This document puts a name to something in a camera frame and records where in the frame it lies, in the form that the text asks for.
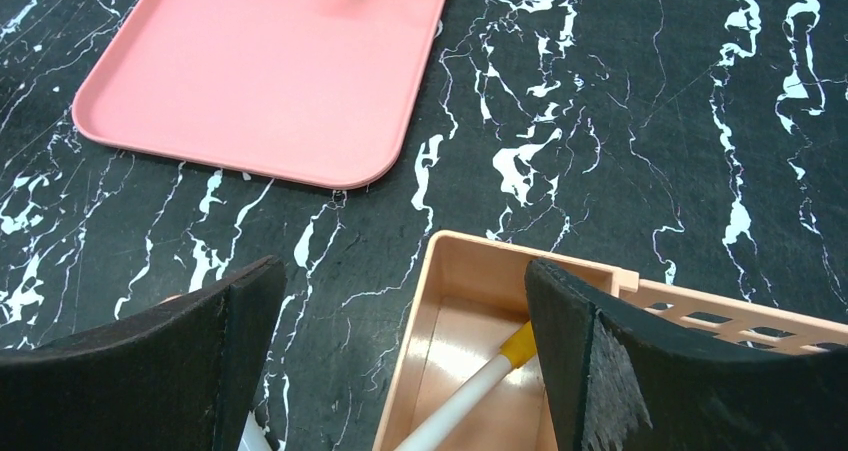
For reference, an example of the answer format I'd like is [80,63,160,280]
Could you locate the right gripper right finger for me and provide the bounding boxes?
[524,259,847,450]

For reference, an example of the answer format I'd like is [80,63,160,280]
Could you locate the white yellow pen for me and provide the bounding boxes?
[396,321,537,451]

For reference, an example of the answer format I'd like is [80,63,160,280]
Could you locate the pink tray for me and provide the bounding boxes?
[72,0,445,190]

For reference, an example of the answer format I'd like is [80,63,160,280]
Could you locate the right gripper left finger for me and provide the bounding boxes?
[1,256,286,450]

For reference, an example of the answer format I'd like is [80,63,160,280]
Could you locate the orange file organizer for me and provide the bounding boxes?
[374,231,847,450]

